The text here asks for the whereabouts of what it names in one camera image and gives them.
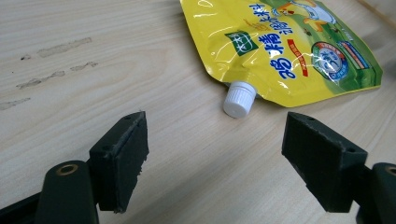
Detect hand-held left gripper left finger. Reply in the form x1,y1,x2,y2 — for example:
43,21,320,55
35,110,150,224

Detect yellow spouted seasoning pouch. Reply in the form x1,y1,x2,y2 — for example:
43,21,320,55
179,0,384,119

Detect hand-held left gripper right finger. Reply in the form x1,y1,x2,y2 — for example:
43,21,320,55
281,111,396,224

